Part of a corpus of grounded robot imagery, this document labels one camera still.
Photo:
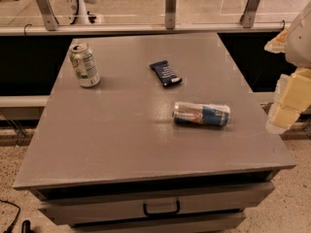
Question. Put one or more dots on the metal railing bracket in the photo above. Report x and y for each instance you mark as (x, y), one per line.
(247, 20)
(48, 16)
(170, 14)

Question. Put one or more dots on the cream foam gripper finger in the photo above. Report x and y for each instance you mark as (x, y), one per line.
(278, 43)
(292, 97)

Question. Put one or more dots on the dark blue snack bar wrapper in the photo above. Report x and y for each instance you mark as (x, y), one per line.
(165, 74)

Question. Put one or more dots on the blue silver energy drink can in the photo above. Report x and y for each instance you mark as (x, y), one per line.
(205, 114)

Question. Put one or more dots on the white robot base in background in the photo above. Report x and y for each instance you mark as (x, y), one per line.
(78, 14)

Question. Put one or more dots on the black drawer handle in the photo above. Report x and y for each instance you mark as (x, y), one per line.
(161, 209)

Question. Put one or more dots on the right metal railing bracket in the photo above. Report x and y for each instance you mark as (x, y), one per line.
(247, 20)

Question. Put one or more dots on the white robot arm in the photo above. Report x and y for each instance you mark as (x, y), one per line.
(298, 47)

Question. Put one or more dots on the green white 7up can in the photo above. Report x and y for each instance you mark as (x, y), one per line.
(84, 65)

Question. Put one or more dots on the middle metal railing bracket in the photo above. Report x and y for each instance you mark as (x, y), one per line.
(170, 14)

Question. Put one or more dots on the left metal railing bracket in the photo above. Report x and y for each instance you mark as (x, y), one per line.
(48, 16)

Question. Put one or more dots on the grey drawer cabinet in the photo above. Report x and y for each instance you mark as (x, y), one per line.
(99, 153)

